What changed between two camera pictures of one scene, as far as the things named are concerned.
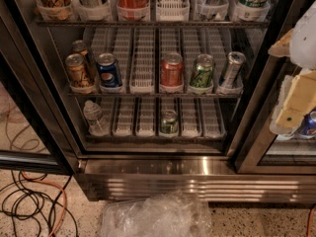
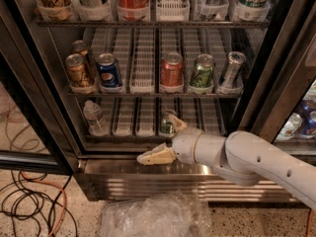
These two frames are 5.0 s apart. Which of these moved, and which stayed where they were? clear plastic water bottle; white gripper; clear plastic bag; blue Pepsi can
Moved: white gripper
Stayed: clear plastic water bottle; clear plastic bag; blue Pepsi can
